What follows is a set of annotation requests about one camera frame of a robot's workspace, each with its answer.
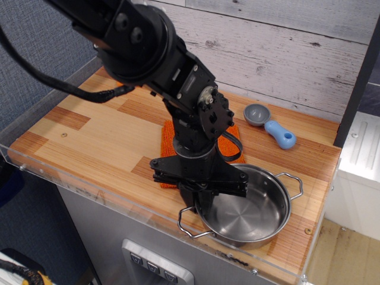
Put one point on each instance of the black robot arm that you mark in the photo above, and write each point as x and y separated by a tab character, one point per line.
138	46

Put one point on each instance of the orange knitted cloth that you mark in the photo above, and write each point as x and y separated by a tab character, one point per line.
226	147

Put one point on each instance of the stainless steel pot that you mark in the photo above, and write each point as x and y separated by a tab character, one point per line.
254	220

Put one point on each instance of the white ridged side cabinet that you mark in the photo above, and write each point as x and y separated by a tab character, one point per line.
353	201

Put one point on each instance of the dark vertical post right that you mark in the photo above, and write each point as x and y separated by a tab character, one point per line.
359	88

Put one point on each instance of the grey cabinet with dispenser panel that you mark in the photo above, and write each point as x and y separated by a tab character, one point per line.
148	217

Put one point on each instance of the blue grey toy scoop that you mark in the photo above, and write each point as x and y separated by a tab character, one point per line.
260	115

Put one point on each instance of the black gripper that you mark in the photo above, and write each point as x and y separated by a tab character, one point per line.
200	178

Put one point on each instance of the yellow black object bottom left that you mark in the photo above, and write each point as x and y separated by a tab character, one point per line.
28	275

